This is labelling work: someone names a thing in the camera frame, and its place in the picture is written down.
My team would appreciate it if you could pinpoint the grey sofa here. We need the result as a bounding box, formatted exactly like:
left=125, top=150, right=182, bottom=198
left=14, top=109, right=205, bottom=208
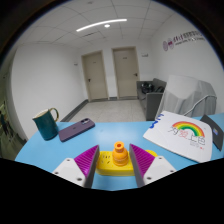
left=136, top=78, right=168, bottom=122

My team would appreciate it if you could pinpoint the beige door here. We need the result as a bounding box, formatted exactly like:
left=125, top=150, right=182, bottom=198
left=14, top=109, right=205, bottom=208
left=81, top=50, right=109, bottom=102
left=111, top=46, right=140, bottom=99

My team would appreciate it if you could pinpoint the orange charger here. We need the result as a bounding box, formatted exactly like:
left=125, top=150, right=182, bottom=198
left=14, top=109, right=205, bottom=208
left=111, top=141, right=130, bottom=168

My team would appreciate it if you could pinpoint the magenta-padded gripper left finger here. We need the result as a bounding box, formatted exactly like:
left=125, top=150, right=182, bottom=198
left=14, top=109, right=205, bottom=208
left=52, top=144, right=100, bottom=189

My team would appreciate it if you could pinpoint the teal mug with gold handle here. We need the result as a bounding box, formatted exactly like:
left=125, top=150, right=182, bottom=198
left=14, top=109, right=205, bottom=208
left=32, top=107, right=60, bottom=141

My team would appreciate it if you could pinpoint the yellow power strip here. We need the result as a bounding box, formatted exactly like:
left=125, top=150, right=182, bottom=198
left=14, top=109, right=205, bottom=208
left=94, top=149, right=159, bottom=177

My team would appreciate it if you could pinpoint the white rainbow-printed paper bag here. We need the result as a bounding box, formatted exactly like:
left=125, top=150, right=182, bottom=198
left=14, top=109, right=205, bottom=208
left=142, top=110, right=214, bottom=164

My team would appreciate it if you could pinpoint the purple smartphone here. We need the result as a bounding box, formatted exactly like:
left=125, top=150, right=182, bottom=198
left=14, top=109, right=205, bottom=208
left=58, top=117, right=96, bottom=143

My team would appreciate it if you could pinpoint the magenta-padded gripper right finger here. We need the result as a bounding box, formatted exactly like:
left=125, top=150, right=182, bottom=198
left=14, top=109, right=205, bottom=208
left=128, top=143, right=177, bottom=188

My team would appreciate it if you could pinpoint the long ceiling light strip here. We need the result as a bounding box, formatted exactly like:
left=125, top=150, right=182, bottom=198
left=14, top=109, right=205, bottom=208
left=75, top=18, right=128, bottom=33

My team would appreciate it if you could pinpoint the dark grey tablet case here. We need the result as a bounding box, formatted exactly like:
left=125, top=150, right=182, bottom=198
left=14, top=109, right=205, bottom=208
left=199, top=114, right=224, bottom=152

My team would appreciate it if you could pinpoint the wall logo sign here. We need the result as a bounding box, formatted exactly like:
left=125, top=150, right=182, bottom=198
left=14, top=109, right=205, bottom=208
left=162, top=30, right=205, bottom=52

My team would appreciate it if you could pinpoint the grey cloth-covered furniture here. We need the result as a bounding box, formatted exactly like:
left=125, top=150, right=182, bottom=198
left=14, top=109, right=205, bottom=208
left=155, top=74, right=218, bottom=118

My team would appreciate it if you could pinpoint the black bag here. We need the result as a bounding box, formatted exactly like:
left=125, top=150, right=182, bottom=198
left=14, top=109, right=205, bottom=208
left=140, top=82, right=155, bottom=94

